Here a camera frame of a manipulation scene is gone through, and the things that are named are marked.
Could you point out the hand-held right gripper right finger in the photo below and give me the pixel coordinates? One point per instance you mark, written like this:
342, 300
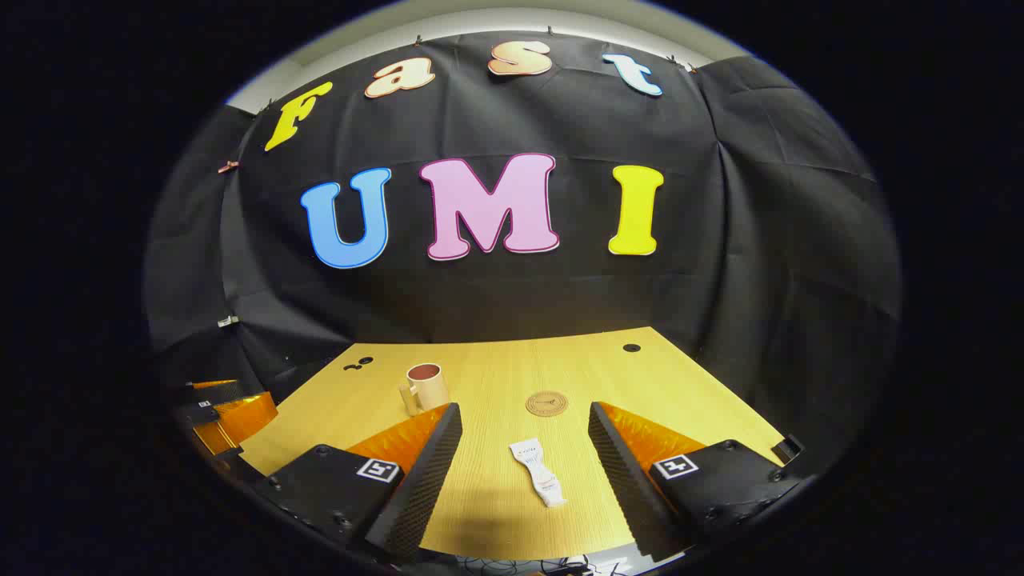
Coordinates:
628, 488

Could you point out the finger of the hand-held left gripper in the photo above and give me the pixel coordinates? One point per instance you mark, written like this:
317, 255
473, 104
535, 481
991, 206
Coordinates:
212, 394
240, 424

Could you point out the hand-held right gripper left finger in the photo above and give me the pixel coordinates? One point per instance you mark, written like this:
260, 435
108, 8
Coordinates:
424, 488

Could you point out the white toothpaste tube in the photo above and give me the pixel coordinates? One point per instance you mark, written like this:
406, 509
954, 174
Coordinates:
538, 468

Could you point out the beige cup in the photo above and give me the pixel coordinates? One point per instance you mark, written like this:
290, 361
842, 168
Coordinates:
432, 392

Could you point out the round cork coaster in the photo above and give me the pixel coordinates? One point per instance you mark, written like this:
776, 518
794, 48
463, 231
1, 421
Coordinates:
547, 404

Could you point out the wooden desktop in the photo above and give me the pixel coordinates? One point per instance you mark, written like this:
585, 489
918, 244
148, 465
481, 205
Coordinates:
496, 384

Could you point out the black backdrop cloth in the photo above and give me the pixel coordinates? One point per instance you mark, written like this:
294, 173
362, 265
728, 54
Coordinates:
560, 296

